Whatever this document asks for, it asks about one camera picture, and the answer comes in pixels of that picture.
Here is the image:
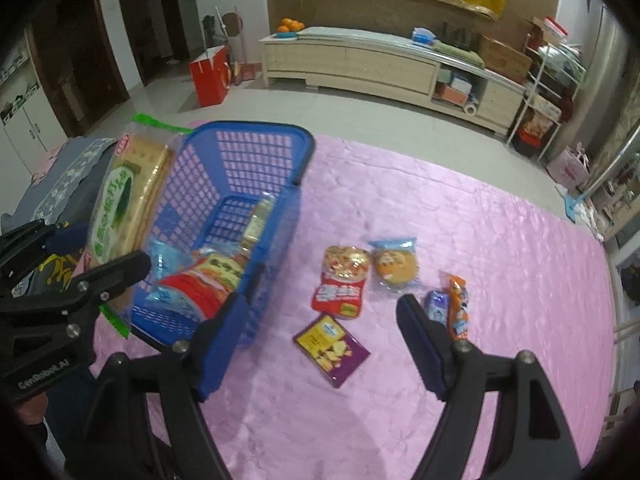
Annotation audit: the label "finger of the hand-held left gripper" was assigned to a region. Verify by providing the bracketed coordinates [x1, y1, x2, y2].
[0, 220, 92, 281]
[0, 251, 152, 343]

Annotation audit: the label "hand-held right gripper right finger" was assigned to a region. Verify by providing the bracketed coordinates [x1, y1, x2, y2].
[396, 294, 587, 480]

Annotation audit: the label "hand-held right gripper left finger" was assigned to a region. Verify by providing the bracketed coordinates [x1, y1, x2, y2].
[64, 293, 251, 480]

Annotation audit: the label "small blue candy packet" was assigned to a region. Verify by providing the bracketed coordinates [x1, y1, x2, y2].
[426, 289, 449, 325]

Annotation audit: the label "orange sausage stick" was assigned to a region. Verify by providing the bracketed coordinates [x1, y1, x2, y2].
[439, 271, 472, 345]

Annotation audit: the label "red label snack bag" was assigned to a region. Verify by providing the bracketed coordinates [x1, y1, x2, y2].
[160, 252, 248, 322]

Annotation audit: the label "blue muffin packet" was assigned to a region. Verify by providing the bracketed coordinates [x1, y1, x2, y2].
[368, 236, 420, 293]

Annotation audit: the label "green label cracker packet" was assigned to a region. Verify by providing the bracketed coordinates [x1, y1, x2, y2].
[84, 112, 193, 338]

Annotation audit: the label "purple yellow snack box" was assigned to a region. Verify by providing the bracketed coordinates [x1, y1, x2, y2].
[292, 313, 372, 389]

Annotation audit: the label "red snack packet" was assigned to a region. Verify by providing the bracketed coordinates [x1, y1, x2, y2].
[311, 245, 373, 322]

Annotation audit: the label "pale cracker packet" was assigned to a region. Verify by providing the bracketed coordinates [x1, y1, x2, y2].
[242, 195, 278, 256]

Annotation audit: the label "blue plastic basket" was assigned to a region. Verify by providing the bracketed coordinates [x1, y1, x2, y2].
[131, 120, 317, 353]

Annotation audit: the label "dark cloth yellow print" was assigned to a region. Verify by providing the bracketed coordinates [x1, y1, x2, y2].
[30, 252, 83, 295]

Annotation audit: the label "grey sofa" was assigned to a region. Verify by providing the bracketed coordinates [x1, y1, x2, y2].
[0, 136, 121, 241]

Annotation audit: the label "grey floral lace cover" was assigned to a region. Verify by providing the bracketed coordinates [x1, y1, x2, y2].
[37, 137, 118, 221]

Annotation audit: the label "white rags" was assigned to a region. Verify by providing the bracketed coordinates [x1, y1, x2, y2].
[580, 205, 608, 241]

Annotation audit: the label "red paper bag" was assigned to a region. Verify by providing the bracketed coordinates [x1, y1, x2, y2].
[189, 45, 233, 108]

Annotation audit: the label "pink shopping bag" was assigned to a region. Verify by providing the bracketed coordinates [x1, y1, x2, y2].
[546, 144, 592, 191]

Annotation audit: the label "red broom and dustpan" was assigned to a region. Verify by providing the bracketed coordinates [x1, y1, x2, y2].
[230, 7, 256, 83]

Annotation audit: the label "orange box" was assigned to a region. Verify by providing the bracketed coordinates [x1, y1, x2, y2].
[440, 85, 471, 106]

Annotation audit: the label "colourful printed box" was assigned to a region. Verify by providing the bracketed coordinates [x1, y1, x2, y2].
[525, 110, 553, 136]

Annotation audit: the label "beige media cabinet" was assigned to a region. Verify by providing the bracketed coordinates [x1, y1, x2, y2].
[258, 26, 528, 138]

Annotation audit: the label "green folded cloth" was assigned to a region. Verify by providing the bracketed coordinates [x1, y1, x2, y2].
[432, 41, 487, 68]

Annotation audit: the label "brown cardboard box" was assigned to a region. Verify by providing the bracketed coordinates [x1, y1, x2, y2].
[477, 35, 535, 85]

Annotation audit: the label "white metal shelf rack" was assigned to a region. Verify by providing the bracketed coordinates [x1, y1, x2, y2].
[507, 42, 586, 158]

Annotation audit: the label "black router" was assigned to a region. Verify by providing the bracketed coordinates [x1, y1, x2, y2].
[442, 22, 478, 48]

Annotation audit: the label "silver standing air conditioner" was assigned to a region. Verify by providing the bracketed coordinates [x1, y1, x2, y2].
[570, 2, 632, 161]

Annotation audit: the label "red white box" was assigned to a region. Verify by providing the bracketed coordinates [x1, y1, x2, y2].
[542, 15, 571, 43]

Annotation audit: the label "white wall cabinet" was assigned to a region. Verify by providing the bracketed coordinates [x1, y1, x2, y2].
[0, 35, 68, 181]

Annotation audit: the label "dark wooden door frame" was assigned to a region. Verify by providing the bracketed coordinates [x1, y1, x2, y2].
[30, 0, 133, 136]
[115, 0, 191, 86]

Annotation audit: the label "blue handled mop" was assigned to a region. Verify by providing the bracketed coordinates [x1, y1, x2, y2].
[565, 120, 640, 223]

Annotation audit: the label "white long-handled tool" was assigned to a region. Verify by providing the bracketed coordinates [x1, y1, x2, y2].
[202, 7, 236, 53]

